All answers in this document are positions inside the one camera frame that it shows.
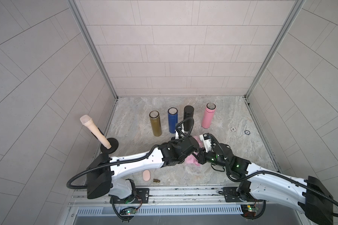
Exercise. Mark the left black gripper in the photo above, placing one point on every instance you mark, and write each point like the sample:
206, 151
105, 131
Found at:
173, 141

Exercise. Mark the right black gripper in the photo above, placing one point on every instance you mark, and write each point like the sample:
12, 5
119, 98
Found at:
201, 157

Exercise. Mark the pink cloth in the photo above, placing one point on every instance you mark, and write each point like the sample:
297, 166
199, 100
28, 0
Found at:
192, 159

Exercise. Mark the black thermos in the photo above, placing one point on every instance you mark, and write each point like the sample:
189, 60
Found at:
188, 113

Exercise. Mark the pink thermos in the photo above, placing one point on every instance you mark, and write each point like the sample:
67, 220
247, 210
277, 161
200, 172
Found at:
208, 115

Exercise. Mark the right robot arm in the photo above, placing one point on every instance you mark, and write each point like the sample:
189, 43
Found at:
308, 196

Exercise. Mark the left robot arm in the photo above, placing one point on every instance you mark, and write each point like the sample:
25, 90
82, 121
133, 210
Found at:
104, 175

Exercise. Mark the blue thermos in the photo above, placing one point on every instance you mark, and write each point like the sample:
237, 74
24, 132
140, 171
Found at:
172, 119

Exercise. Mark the gold thermos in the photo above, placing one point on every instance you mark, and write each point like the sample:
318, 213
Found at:
155, 121

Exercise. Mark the pink oval soap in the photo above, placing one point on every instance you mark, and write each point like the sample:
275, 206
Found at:
146, 175

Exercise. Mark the right circuit board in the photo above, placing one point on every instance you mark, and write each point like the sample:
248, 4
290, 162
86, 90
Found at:
249, 210

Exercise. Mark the circuit board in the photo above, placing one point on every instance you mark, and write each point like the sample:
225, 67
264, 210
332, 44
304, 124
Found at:
249, 210
129, 211

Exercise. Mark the beige microphone-shaped holder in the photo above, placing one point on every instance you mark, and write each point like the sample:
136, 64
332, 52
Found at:
108, 145

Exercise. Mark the left circuit board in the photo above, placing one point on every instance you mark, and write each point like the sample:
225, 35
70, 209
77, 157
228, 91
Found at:
129, 211

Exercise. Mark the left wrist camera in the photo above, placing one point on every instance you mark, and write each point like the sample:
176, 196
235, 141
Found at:
180, 133

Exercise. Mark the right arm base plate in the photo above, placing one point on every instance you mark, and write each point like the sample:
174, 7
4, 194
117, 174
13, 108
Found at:
232, 195

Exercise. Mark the aluminium front rail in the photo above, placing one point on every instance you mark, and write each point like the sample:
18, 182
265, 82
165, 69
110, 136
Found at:
186, 195

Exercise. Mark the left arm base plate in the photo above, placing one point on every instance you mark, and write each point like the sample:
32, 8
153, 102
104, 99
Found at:
140, 195

